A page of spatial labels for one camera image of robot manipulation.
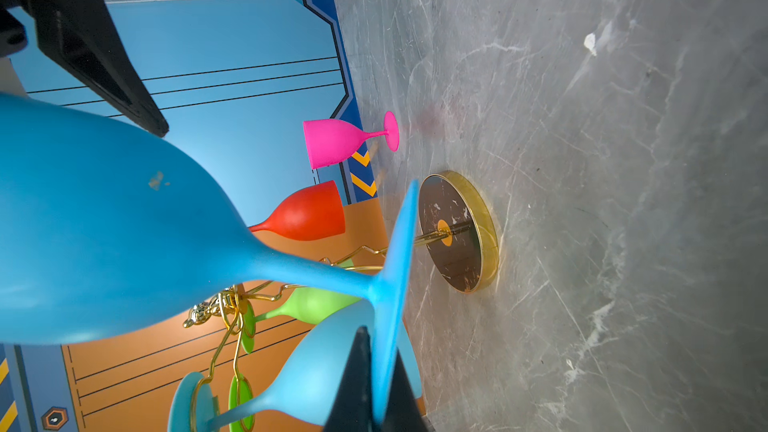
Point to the gold wine glass rack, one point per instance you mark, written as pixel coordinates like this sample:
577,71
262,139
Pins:
464,237

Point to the green wine glass back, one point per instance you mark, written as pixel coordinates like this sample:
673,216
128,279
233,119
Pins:
305,304

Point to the pink wine glass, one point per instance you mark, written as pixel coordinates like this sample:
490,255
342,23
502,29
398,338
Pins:
332,141

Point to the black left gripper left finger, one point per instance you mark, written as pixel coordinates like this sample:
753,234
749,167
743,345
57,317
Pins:
80,36

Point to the red wine glass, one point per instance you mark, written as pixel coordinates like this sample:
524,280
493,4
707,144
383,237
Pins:
312,213

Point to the green wine glass left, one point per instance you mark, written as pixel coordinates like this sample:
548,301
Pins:
240,392

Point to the blue wine glass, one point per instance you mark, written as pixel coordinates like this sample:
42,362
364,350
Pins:
306,386
107,229

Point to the green wine glass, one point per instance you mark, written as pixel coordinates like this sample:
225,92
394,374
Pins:
305,304
240,392

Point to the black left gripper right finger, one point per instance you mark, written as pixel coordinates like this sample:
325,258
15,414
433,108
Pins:
352,408

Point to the blue wine glass front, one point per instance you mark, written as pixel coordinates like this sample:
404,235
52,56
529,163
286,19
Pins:
306,386

